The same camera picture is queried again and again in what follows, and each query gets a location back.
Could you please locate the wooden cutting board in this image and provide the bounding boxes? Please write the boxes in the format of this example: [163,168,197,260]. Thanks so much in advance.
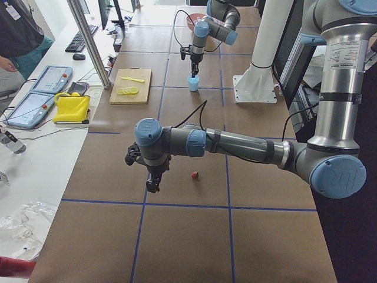
[109,68,151,104]

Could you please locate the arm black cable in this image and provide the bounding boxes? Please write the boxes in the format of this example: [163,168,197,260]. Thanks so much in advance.
[172,9,196,54]
[176,100,209,130]

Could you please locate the red strawberry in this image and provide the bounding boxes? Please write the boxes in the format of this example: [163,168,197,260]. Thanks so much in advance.
[191,171,199,180]

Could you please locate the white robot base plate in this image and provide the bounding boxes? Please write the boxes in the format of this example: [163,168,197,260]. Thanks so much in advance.
[233,73,277,104]

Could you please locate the light blue cup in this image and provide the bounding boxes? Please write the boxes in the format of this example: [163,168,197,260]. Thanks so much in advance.
[187,75,200,91]

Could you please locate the clear plastic bag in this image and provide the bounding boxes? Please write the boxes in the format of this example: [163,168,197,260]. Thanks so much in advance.
[1,200,57,260]

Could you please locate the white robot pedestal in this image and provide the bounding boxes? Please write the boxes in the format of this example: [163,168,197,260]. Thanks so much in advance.
[232,0,297,104]

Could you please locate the person in dark shirt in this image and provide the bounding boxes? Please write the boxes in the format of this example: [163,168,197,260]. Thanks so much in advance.
[1,1,53,80]

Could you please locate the black computer mouse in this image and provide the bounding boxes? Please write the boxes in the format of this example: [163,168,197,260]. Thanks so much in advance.
[72,52,86,61]

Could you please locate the pink bowl with ice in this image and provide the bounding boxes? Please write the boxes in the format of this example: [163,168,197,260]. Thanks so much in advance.
[186,13,205,31]

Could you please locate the aluminium frame post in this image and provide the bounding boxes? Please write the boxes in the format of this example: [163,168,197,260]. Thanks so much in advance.
[67,0,111,89]

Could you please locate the lemon slice front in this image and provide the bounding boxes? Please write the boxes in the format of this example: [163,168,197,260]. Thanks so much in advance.
[117,88,126,95]

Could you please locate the black keyboard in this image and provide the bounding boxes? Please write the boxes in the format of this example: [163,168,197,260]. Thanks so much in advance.
[65,25,98,53]

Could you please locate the black monitor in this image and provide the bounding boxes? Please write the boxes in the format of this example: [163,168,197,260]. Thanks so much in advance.
[97,0,127,30]

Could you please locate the yellow plastic knife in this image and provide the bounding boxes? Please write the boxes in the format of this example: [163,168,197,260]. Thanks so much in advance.
[121,77,145,83]

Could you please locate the teach pendant upper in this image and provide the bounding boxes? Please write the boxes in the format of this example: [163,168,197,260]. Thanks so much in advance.
[31,65,73,94]

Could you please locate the yellow cloth bag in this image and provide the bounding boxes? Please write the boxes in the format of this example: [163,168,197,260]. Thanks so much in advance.
[52,92,90,124]

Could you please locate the plastic water bottle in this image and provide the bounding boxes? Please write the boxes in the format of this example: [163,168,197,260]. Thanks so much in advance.
[1,127,27,154]

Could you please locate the teach pendant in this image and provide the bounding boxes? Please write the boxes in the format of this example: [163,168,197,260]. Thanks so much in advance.
[5,91,54,129]
[31,65,73,94]

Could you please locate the teach pendant lower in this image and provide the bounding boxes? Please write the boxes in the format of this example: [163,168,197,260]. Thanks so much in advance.
[5,91,54,129]

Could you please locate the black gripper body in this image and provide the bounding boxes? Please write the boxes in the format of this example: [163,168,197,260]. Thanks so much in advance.
[147,160,170,180]
[190,53,203,68]

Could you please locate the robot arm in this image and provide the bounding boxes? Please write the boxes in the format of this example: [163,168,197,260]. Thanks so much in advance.
[125,1,376,199]
[188,1,240,77]

